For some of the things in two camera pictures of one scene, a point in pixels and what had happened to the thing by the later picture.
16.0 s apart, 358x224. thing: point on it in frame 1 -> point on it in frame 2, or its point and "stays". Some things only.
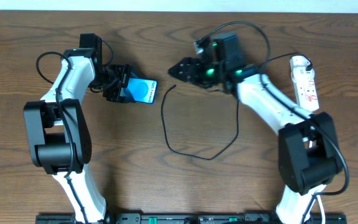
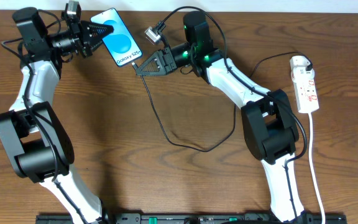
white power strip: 303,78 stays
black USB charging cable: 238,114 -> 135,64
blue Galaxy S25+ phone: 140,90 -> 119,42
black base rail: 72,218 stays
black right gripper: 199,72 -> 169,61
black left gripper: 117,83 -> 84,39
